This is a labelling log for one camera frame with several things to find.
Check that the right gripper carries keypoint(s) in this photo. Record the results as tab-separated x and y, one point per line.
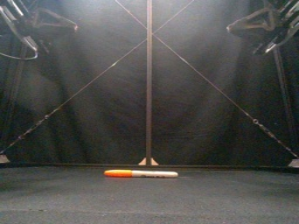
280	32

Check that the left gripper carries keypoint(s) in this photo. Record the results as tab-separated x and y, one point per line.
22	35

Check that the grey marker pen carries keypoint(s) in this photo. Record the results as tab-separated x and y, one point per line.
147	173

